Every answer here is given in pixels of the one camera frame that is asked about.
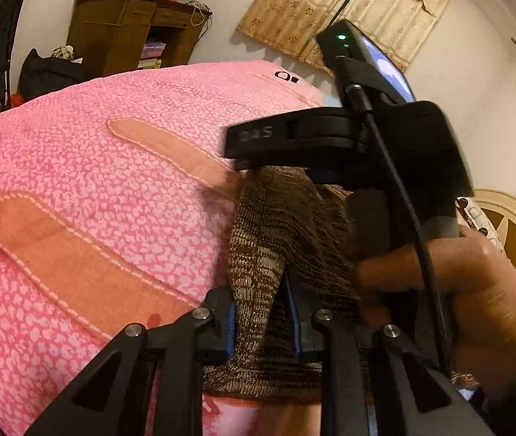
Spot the brown knit sweater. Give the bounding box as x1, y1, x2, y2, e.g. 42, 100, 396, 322
203, 166, 481, 403

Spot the person's right hand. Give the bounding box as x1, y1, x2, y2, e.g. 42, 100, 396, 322
354, 228, 516, 404

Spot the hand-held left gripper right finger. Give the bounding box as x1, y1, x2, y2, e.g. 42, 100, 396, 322
285, 268, 495, 436

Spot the black bag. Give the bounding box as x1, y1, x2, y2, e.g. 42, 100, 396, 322
17, 48, 88, 101

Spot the purple box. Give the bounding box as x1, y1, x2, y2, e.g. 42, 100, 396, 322
141, 41, 167, 60

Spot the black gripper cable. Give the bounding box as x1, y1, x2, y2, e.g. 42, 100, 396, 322
346, 82, 452, 379

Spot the pink and blue printed blanket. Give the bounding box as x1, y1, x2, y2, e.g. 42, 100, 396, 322
0, 59, 368, 436

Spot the wooden desk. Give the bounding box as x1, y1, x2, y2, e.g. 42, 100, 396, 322
66, 0, 213, 79

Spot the beige patterned curtain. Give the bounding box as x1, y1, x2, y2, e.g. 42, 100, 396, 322
299, 0, 455, 74
236, 0, 373, 58

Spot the white cable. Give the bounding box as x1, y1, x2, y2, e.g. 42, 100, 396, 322
189, 2, 207, 29

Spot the patterned pillow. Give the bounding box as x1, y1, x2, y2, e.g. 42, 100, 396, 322
455, 197, 509, 256

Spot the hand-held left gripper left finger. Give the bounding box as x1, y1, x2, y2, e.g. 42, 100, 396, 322
24, 284, 240, 436

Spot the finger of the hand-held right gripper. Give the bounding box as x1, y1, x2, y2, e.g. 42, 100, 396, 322
224, 106, 368, 172
305, 169, 349, 188

